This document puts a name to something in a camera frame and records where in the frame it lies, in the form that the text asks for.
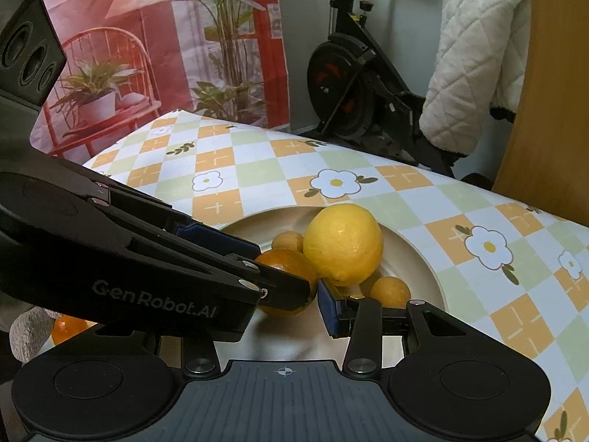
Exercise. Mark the black exercise bike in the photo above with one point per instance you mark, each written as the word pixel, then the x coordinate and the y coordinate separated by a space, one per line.
pixel 336 83

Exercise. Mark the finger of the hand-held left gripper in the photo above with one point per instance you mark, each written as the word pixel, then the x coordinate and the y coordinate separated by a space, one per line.
pixel 216 241
pixel 285 287

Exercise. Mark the brown wooden board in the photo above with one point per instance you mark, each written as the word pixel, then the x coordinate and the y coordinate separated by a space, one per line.
pixel 552 101

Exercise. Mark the small yellow round fruit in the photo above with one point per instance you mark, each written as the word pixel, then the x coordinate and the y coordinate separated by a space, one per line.
pixel 287 241
pixel 390 291

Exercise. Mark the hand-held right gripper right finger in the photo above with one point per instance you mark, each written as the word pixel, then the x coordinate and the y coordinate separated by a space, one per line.
pixel 329 308

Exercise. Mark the white quilted jacket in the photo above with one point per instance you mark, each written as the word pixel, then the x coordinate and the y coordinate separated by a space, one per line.
pixel 469 55

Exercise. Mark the checked floral tablecloth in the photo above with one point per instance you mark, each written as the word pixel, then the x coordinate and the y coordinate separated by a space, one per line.
pixel 276 179

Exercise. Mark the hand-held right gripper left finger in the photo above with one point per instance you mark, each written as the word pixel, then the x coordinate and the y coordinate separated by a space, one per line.
pixel 199 357

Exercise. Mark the beige round plate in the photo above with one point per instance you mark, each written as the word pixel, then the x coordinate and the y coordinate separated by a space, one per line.
pixel 414 258

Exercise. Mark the yellow lemon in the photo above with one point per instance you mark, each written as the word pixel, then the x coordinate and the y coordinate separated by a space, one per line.
pixel 343 244

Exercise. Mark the red printed wall poster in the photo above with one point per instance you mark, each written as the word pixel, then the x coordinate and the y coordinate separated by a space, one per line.
pixel 161 32

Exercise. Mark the green-patched orange tangerine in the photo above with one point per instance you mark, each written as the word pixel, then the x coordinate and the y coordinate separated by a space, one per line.
pixel 287 262

